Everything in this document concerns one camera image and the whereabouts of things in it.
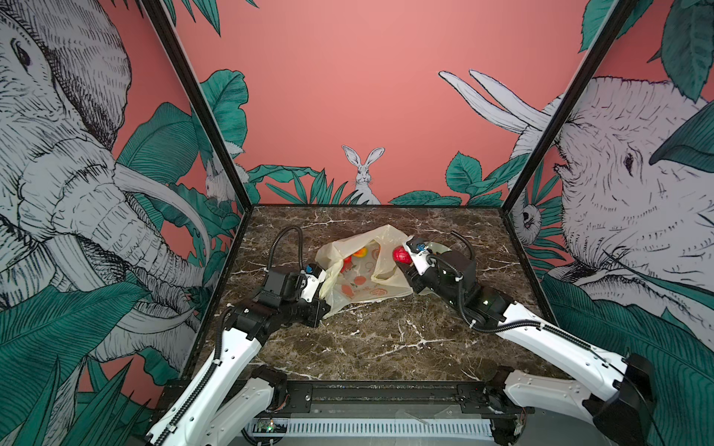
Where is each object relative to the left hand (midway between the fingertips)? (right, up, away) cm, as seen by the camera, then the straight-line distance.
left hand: (331, 305), depth 74 cm
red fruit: (+19, +14, -3) cm, 23 cm away
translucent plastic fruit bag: (+8, +6, +28) cm, 29 cm away
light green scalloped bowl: (+36, +14, +27) cm, 47 cm away
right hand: (+19, +15, 0) cm, 24 cm away
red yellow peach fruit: (+8, +12, +28) cm, 32 cm away
